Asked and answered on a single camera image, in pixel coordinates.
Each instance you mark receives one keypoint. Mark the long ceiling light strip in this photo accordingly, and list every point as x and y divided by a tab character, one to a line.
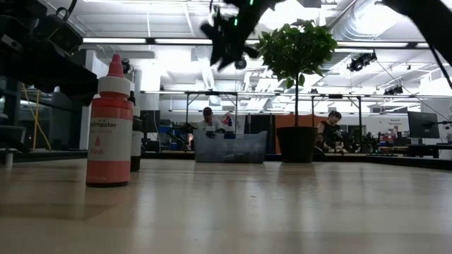
116	40
381	44

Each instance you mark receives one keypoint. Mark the black metal frame stand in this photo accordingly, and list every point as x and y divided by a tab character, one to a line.
212	92
335	96

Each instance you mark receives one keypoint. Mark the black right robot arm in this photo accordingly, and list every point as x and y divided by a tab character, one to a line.
423	17

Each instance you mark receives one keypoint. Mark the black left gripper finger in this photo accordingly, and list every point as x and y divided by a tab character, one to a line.
79	83

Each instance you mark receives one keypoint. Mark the large black food coloring bottle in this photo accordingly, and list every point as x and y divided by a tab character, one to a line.
137	141

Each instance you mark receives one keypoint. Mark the clear plastic bin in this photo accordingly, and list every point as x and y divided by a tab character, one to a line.
247	151

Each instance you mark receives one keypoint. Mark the large pink food coloring bottle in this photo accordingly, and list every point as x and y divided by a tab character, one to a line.
109	141

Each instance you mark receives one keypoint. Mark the black ceiling-mounted camera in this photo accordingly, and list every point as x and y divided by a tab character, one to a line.
126	67
241	64
360	63

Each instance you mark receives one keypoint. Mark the black computer monitor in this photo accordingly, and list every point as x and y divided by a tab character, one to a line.
151	121
423	125

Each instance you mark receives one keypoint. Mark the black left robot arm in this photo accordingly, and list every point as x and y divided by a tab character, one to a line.
10	53

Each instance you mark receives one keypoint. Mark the white cylindrical post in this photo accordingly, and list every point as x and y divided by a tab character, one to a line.
8	158

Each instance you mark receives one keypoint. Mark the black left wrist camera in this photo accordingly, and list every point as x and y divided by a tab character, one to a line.
65	35

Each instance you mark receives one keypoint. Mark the person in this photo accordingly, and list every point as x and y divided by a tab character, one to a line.
330	134
217	125

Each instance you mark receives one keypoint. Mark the potted green plant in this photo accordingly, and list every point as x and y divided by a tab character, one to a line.
296	46

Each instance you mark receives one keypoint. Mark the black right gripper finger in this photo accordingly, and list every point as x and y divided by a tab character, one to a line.
216	54
226	60

